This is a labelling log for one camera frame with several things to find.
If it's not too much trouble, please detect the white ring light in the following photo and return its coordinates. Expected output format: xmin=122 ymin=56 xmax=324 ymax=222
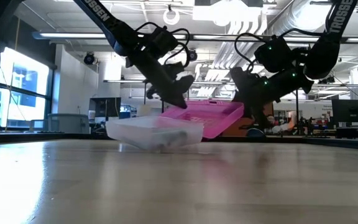
xmin=162 ymin=8 xmax=180 ymax=26

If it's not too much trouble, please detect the grey bin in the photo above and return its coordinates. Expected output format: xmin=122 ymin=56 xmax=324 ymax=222
xmin=47 ymin=113 xmax=90 ymax=134

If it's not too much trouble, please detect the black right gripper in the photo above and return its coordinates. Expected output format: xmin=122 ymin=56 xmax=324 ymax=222
xmin=230 ymin=67 xmax=314 ymax=130

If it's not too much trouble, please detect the white lamp shade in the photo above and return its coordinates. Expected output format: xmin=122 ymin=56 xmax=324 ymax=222
xmin=137 ymin=105 xmax=152 ymax=118

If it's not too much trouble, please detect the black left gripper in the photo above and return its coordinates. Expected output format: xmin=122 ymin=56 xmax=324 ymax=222
xmin=125 ymin=46 xmax=195 ymax=110

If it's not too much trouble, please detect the black monitor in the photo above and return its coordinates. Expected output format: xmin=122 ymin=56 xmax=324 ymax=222
xmin=331 ymin=99 xmax=358 ymax=124
xmin=89 ymin=97 xmax=122 ymax=118

